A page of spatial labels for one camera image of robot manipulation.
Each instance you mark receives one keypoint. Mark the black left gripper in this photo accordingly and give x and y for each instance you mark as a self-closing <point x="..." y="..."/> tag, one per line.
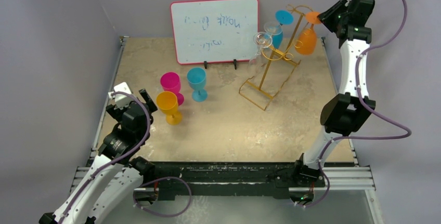
<point x="117" y="113"/>

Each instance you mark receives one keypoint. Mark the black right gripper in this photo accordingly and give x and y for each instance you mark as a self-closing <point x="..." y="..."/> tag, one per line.
<point x="332" y="14"/>

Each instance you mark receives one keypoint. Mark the yellow wine glass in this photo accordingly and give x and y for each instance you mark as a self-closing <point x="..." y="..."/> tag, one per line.
<point x="168" y="104"/>

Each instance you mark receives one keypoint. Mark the pink wine glass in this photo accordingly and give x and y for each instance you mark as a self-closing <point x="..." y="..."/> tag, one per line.
<point x="170" y="81"/>

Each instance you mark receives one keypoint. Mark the orange wine glass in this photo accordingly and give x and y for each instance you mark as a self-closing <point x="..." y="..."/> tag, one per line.
<point x="307" y="40"/>

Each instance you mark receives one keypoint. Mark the light blue wine glass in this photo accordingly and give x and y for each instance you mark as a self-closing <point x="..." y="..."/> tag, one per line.
<point x="196" y="78"/>

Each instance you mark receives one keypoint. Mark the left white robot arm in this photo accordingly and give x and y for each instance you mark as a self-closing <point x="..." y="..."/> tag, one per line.
<point x="112" y="174"/>

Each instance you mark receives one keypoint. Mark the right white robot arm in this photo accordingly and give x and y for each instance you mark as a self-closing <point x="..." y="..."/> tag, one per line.
<point x="350" y="108"/>

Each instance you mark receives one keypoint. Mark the rear blue wine glass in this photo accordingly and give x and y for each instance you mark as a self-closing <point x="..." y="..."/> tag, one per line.
<point x="284" y="17"/>

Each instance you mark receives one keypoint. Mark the rear clear wine glass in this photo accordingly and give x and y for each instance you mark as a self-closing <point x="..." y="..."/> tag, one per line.
<point x="274" y="29"/>

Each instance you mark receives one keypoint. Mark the clear wine glass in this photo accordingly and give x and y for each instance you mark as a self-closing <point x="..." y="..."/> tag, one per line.
<point x="274" y="29"/>
<point x="255" y="64"/>

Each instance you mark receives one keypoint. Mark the front clear wine glass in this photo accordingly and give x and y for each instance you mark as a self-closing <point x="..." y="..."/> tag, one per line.
<point x="255" y="64"/>

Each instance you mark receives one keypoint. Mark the red framed whiteboard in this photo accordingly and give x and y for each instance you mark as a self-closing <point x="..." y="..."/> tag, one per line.
<point x="214" y="31"/>

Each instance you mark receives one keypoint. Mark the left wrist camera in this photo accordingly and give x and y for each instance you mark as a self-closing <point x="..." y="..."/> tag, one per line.
<point x="121" y="100"/>

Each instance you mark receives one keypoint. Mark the gold wire wine glass rack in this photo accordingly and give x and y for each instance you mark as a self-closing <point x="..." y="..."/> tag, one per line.
<point x="261" y="89"/>

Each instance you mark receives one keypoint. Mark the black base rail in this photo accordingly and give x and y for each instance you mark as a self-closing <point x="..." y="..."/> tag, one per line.
<point x="167" y="180"/>

